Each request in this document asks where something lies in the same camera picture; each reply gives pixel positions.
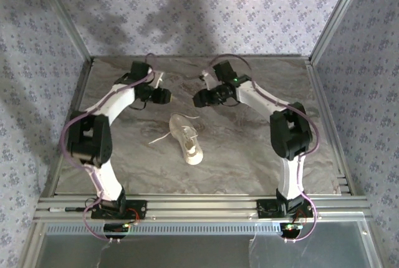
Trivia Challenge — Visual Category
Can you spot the white shoelace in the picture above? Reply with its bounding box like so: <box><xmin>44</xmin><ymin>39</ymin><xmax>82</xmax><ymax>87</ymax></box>
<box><xmin>148</xmin><ymin>114</ymin><xmax>201</xmax><ymax>153</ymax></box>

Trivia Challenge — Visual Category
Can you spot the left circuit board green light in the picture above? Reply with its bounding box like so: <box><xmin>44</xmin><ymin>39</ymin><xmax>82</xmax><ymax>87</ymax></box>
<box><xmin>103</xmin><ymin>223</ymin><xmax>131</xmax><ymax>239</ymax></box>

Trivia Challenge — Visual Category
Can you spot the circuit board green light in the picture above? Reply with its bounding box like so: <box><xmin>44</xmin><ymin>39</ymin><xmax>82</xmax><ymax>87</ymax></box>
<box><xmin>279</xmin><ymin>223</ymin><xmax>305</xmax><ymax>238</ymax></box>
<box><xmin>103</xmin><ymin>223</ymin><xmax>131</xmax><ymax>239</ymax></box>

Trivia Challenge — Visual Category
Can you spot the black white marker pen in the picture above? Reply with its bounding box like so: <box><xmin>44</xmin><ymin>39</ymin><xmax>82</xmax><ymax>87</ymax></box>
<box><xmin>48</xmin><ymin>206</ymin><xmax>87</xmax><ymax>213</ymax></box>

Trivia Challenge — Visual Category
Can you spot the grey metal sheet panel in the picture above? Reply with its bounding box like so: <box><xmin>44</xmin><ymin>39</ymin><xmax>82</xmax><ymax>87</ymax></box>
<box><xmin>31</xmin><ymin>232</ymin><xmax>380</xmax><ymax>268</ymax></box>

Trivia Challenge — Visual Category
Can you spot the right circuit board green light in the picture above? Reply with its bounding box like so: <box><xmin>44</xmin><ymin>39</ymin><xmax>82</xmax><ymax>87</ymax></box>
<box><xmin>279</xmin><ymin>223</ymin><xmax>305</xmax><ymax>238</ymax></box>

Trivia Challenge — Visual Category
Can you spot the aluminium rear frame rail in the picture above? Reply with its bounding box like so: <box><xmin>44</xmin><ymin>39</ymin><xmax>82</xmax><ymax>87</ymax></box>
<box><xmin>92</xmin><ymin>54</ymin><xmax>312</xmax><ymax>60</ymax></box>

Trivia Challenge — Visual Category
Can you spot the aluminium left side rail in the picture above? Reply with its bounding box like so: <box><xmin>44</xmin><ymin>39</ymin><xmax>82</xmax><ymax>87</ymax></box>
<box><xmin>39</xmin><ymin>58</ymin><xmax>95</xmax><ymax>198</ymax></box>

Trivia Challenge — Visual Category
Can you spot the aluminium left corner post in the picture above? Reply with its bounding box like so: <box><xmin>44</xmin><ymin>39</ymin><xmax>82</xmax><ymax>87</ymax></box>
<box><xmin>31</xmin><ymin>0</ymin><xmax>95</xmax><ymax>63</ymax></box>

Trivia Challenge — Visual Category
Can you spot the aluminium corner post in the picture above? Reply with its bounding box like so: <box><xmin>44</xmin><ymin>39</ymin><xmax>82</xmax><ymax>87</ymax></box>
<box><xmin>31</xmin><ymin>0</ymin><xmax>95</xmax><ymax>63</ymax></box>
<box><xmin>309</xmin><ymin>0</ymin><xmax>372</xmax><ymax>63</ymax></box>

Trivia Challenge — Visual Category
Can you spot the aluminium right side rail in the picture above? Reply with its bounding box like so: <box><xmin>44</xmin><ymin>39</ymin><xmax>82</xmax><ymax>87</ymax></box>
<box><xmin>306</xmin><ymin>57</ymin><xmax>357</xmax><ymax>196</ymax></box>

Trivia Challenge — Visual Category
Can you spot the aluminium base frame rail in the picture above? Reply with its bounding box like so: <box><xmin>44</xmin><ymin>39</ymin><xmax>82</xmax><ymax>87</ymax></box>
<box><xmin>33</xmin><ymin>195</ymin><xmax>372</xmax><ymax>220</ymax></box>

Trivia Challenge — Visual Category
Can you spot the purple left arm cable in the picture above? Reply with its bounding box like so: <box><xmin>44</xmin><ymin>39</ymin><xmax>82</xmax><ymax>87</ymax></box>
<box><xmin>59</xmin><ymin>52</ymin><xmax>156</xmax><ymax>244</ymax></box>

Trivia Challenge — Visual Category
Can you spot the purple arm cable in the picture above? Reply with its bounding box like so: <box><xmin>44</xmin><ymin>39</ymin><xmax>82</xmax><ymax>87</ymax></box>
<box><xmin>59</xmin><ymin>52</ymin><xmax>156</xmax><ymax>244</ymax></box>
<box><xmin>207</xmin><ymin>53</ymin><xmax>322</xmax><ymax>244</ymax></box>

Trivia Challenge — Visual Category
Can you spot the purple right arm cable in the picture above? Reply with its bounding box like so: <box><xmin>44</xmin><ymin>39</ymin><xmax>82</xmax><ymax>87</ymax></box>
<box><xmin>207</xmin><ymin>53</ymin><xmax>322</xmax><ymax>244</ymax></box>

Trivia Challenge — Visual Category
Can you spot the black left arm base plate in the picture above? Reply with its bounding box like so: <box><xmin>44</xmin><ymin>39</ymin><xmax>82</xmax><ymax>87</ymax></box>
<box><xmin>90</xmin><ymin>199</ymin><xmax>148</xmax><ymax>220</ymax></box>

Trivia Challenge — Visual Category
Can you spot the grey slotted cable duct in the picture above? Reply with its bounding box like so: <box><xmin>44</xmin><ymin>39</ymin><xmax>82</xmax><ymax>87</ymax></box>
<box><xmin>46</xmin><ymin>221</ymin><xmax>283</xmax><ymax>235</ymax></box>

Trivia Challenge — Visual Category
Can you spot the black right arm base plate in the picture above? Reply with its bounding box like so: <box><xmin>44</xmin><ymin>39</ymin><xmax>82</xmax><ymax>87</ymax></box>
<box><xmin>256</xmin><ymin>198</ymin><xmax>314</xmax><ymax>219</ymax></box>

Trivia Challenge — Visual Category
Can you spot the aluminium right corner post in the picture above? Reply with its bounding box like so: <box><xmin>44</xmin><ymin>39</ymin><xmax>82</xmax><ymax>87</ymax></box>
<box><xmin>309</xmin><ymin>0</ymin><xmax>372</xmax><ymax>63</ymax></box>

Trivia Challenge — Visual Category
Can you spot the red right base wire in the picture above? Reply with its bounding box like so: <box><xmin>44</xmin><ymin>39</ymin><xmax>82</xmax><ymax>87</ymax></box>
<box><xmin>294</xmin><ymin>209</ymin><xmax>309</xmax><ymax>224</ymax></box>

